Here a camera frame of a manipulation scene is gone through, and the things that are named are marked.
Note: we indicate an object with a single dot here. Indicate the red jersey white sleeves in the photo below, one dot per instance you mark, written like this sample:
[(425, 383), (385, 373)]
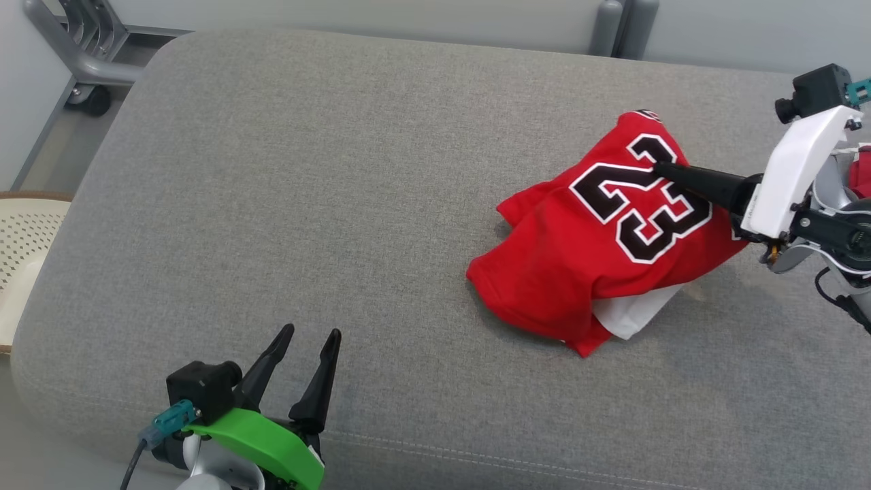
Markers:
[(585, 272)]

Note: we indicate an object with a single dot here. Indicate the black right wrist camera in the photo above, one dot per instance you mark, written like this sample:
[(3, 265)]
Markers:
[(816, 92)]

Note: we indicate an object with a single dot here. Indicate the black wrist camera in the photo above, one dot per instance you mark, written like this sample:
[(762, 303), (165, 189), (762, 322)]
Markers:
[(201, 391), (816, 92)]

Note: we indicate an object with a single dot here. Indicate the cream perforated laundry basket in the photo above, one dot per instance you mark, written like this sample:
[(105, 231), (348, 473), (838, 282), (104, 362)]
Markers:
[(20, 245)]

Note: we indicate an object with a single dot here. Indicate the grey partition post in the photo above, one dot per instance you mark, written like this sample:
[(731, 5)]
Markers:
[(604, 27)]

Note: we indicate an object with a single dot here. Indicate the red shorts white stripe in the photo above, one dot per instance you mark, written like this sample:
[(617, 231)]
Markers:
[(863, 173)]

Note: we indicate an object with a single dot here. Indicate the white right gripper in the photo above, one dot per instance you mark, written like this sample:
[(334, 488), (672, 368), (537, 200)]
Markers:
[(796, 170)]

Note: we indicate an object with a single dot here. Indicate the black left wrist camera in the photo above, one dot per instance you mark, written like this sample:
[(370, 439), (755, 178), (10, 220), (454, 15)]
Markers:
[(201, 391)]

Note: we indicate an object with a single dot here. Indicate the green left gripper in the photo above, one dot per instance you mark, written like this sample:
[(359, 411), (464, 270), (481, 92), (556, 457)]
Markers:
[(265, 439)]

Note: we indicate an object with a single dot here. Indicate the grey fabric sofa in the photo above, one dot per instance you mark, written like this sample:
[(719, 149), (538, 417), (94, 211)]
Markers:
[(306, 204)]

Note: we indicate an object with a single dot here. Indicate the grey metal wheeled frame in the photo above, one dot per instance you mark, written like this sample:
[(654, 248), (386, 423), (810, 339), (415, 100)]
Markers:
[(88, 64)]

